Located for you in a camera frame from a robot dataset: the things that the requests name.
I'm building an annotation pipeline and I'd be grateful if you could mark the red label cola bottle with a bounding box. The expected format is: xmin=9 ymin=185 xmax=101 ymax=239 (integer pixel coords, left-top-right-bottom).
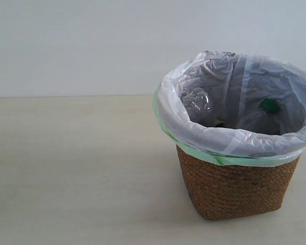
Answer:
xmin=181 ymin=88 xmax=213 ymax=123

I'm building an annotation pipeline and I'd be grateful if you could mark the green label water bottle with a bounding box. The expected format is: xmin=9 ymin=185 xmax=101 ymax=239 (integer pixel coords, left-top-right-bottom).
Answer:
xmin=259 ymin=98 xmax=281 ymax=114

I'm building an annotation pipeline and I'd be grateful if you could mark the white plastic bin liner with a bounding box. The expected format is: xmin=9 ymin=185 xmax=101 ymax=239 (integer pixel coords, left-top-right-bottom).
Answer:
xmin=153 ymin=51 xmax=306 ymax=167

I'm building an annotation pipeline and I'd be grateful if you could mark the woven brown waste basket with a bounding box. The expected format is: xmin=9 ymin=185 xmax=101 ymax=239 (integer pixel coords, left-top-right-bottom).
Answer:
xmin=176 ymin=147 xmax=299 ymax=220

